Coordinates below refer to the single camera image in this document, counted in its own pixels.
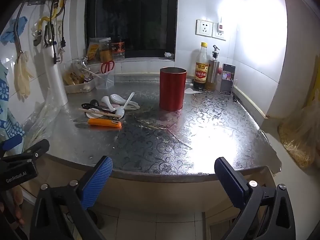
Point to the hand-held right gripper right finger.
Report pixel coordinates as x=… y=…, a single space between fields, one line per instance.
x=230 y=185

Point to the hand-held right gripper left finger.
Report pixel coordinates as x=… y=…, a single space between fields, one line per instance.
x=97 y=182

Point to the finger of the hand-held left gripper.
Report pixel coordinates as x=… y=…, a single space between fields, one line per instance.
x=35 y=150
x=11 y=142

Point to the black measuring spoon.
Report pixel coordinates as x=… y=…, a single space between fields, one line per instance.
x=94 y=102
x=84 y=104

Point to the white dotted rice paddle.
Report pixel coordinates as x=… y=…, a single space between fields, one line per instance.
x=93 y=115

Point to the translucent white plastic spoon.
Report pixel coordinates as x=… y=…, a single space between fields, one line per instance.
x=120 y=112

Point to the white spoon with blue print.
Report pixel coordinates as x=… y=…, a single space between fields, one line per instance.
x=133 y=106

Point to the red cylindrical utensil holder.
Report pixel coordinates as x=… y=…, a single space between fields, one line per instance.
x=172 y=90

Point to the person's left hand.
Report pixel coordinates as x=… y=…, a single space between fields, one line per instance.
x=18 y=205

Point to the clear plastic bag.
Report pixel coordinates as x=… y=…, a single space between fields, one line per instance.
x=42 y=115

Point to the blue floral cloth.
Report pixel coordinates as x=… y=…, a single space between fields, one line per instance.
x=5 y=92

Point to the beige rubber gloves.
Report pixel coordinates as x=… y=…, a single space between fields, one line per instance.
x=22 y=77

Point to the white plastic tray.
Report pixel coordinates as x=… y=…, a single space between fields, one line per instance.
x=80 y=88

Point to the yellow snack packet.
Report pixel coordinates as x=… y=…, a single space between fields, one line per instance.
x=70 y=76

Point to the silver foil packet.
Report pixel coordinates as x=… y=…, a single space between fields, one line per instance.
x=80 y=63

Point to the clear plastic container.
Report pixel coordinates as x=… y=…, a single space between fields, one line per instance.
x=105 y=81

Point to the white plastic piece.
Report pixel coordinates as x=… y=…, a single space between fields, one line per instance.
x=191 y=91

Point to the smartphone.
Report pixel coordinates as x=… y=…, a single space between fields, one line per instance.
x=227 y=80

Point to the hanging metal tool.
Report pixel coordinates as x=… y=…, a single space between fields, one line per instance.
x=37 y=38

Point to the blue glove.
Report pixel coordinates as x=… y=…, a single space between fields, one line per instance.
x=11 y=33

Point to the steel oil dispenser bottle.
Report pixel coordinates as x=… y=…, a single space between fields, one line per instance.
x=213 y=75

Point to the vinegar bottle with yellow cap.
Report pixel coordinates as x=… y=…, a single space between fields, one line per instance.
x=200 y=75

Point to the clear container with yellow packet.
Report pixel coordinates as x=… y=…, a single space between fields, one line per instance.
x=93 y=51

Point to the small red capped bottle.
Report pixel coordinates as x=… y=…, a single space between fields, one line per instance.
x=220 y=70

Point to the spice jar with white lid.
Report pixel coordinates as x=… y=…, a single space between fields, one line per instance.
x=105 y=52

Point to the jar with black label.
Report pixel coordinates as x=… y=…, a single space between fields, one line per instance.
x=118 y=50

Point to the crumpled white tissue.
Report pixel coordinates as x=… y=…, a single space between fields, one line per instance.
x=168 y=54

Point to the white switch socket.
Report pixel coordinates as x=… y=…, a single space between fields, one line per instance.
x=219 y=31

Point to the white wall socket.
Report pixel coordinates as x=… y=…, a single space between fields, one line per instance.
x=204 y=28

